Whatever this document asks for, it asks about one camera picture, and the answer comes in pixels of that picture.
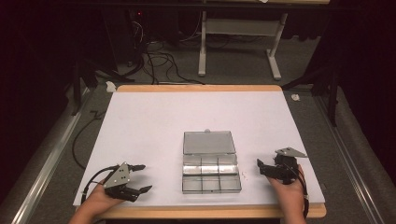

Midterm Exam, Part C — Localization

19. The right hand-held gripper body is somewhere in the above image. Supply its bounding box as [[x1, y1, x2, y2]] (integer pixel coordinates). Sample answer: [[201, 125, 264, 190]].
[[273, 147, 309, 186]]

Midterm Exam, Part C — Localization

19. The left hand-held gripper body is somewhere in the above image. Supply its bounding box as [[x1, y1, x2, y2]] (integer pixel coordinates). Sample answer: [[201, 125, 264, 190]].
[[103, 161, 142, 203]]

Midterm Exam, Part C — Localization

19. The clear plastic compartment box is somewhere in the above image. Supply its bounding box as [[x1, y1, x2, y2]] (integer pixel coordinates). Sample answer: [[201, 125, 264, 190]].
[[181, 129, 243, 195]]

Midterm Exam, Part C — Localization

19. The person's right hand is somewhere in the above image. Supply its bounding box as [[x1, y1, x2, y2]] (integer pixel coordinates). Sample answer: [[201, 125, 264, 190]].
[[266, 164, 308, 217]]

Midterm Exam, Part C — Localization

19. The person's left hand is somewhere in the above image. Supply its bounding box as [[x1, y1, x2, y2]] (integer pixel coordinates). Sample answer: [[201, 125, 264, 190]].
[[80, 179, 126, 216]]

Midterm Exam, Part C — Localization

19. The white table mat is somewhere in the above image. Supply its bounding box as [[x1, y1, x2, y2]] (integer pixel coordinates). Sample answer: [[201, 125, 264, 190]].
[[72, 90, 326, 208]]

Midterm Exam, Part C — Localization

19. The black metal stand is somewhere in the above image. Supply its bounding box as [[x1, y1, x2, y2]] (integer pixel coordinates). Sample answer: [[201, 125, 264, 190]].
[[280, 63, 342, 128], [70, 57, 136, 117]]

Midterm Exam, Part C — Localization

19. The dark computer tower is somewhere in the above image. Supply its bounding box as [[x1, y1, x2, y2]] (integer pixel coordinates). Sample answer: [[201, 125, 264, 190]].
[[101, 7, 149, 64]]

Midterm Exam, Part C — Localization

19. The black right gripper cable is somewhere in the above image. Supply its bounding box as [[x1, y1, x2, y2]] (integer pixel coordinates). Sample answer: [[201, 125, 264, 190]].
[[282, 162, 310, 219]]

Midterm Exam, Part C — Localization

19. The thin black floor cable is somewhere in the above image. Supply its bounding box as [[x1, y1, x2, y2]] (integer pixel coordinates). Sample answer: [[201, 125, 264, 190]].
[[71, 109, 107, 171]]

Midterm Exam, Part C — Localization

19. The aluminium floor rail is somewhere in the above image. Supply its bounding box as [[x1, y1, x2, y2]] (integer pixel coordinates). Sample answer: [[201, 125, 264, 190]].
[[10, 88, 92, 224], [312, 91, 389, 224]]

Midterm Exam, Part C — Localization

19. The black floor cables bundle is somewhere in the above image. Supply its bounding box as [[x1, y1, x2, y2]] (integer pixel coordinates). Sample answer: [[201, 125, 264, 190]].
[[125, 18, 207, 86]]

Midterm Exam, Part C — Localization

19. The white metal desk frame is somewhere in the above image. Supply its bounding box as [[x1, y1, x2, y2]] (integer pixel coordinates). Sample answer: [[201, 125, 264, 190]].
[[197, 10, 290, 81]]

